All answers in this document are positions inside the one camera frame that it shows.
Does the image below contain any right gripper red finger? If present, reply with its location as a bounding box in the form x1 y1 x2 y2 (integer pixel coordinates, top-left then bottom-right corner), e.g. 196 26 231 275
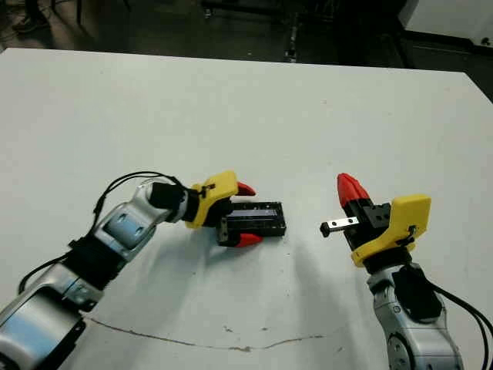
347 173 373 217
337 172 360 219

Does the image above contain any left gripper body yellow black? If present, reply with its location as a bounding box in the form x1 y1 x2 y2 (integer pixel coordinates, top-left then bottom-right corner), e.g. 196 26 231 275
183 170 239 247

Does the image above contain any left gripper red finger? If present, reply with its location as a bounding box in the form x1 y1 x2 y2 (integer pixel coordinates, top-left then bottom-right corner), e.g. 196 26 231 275
234 233 265 247
235 180 257 197

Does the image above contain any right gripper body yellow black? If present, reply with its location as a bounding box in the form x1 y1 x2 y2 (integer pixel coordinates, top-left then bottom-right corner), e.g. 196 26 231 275
319 193 431 267

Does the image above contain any black camera box lid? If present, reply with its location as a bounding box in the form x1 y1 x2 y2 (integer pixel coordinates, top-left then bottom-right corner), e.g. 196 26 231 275
225 200 288 241

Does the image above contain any white cabinet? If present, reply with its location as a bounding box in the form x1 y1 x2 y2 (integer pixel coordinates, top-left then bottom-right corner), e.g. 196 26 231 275
398 0 493 45

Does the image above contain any person's dark shoe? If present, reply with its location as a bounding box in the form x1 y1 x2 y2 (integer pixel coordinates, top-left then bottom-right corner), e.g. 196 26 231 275
13 15 50 35

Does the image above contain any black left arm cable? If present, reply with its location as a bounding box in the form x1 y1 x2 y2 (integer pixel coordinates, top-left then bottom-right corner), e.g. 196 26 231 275
17 171 193 294

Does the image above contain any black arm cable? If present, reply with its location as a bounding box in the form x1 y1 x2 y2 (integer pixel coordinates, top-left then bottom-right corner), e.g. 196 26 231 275
17 171 193 294
433 287 493 370

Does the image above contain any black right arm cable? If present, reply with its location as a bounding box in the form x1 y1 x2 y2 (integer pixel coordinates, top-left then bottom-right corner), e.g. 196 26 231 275
433 287 493 370

